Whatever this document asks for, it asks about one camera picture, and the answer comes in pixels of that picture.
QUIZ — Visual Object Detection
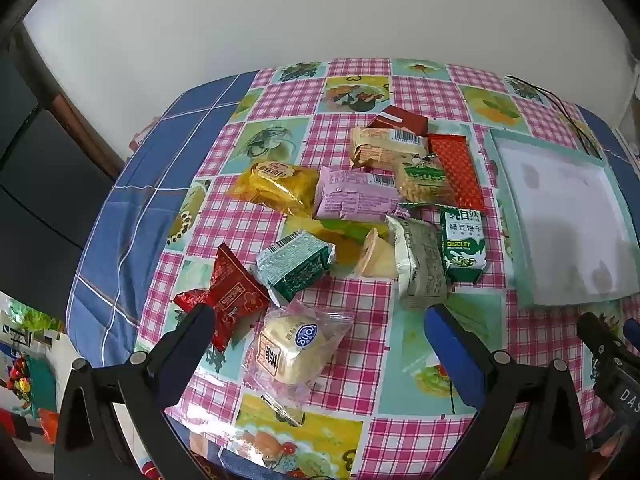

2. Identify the black cable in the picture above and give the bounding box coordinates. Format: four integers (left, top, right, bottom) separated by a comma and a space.
504, 75, 606, 158

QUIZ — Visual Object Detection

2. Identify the yellow jelly cup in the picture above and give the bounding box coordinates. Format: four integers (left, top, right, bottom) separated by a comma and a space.
352, 228, 401, 278

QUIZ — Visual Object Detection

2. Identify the yellow snack packet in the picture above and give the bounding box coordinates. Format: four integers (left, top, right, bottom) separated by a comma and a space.
226, 160, 321, 218

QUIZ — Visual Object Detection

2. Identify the blue checked cloth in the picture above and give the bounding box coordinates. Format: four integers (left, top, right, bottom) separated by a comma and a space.
66, 72, 638, 480

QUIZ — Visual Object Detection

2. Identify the colourful floor clutter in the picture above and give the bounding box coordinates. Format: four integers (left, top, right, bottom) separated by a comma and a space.
0, 290, 68, 446

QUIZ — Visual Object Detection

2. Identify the green and beige snack packet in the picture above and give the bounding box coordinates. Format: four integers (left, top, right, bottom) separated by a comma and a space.
395, 157, 457, 204

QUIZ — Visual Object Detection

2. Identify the clear packet with white bun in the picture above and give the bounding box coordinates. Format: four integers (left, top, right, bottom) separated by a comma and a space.
244, 300, 355, 426

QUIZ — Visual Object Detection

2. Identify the dark red snack box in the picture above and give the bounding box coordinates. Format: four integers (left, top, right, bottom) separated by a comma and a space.
366, 106, 430, 137

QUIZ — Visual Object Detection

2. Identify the yellow-green snack packet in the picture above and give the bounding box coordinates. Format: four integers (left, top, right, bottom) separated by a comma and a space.
295, 216, 391, 266

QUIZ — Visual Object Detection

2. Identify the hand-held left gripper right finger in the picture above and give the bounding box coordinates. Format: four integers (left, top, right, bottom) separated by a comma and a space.
424, 303, 588, 480

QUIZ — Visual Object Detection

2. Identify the red snack packet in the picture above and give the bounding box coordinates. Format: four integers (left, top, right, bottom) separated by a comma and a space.
172, 243, 271, 352

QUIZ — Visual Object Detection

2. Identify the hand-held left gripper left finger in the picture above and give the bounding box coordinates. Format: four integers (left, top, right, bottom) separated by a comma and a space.
54, 304, 221, 480

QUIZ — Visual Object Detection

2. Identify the pink snack packet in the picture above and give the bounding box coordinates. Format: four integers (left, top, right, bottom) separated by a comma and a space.
312, 165, 402, 222

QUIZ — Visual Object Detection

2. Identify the beige barcode snack packet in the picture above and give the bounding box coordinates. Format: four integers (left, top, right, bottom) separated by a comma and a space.
348, 126, 431, 170

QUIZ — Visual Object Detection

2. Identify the pink checked printed tablecloth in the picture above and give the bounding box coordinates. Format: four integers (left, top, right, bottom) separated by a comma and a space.
135, 57, 618, 480

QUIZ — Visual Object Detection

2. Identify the green biscuit box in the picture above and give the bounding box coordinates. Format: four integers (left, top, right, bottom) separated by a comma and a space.
439, 206, 488, 283

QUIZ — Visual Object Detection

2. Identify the grey-beige snack packet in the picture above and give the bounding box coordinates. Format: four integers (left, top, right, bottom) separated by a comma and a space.
385, 202, 449, 311

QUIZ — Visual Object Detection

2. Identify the orange-red patterned snack packet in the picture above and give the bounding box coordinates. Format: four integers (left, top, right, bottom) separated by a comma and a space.
427, 133, 487, 211

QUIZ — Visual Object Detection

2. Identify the green and white snack packet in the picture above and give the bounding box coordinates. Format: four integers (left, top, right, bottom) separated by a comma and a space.
250, 229, 336, 306

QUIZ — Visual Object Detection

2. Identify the white tray with teal rim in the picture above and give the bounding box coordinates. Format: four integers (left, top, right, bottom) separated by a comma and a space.
482, 127, 640, 310

